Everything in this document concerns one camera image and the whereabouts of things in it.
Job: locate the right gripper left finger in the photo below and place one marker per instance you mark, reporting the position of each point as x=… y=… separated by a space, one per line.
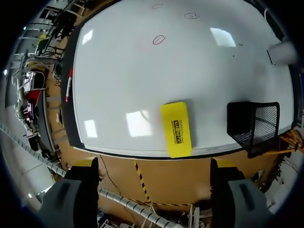
x=71 y=202

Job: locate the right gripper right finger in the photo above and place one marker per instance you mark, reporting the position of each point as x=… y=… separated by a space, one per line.
x=240 y=202

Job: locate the yellow whiteboard eraser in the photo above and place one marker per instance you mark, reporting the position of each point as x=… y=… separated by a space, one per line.
x=176 y=129

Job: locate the red whiteboard marker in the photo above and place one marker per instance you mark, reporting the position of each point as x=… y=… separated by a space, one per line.
x=69 y=85

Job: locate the large whiteboard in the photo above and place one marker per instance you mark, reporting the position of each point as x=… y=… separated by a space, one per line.
x=142 y=78

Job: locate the grey hand-held probe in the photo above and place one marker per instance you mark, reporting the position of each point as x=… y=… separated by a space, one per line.
x=282 y=53

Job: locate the black mesh cup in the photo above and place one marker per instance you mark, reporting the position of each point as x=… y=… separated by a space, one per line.
x=255 y=123

